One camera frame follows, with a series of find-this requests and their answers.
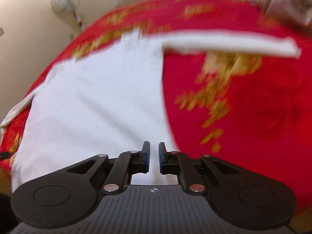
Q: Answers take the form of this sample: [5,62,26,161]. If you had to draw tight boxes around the red floral bed blanket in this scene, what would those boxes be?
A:
[1,0,311,213]

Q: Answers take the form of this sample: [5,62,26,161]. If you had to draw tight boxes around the white standing fan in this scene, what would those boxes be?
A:
[51,0,85,32]

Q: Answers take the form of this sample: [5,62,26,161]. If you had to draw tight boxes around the white polo shirt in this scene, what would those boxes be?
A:
[1,29,301,190]

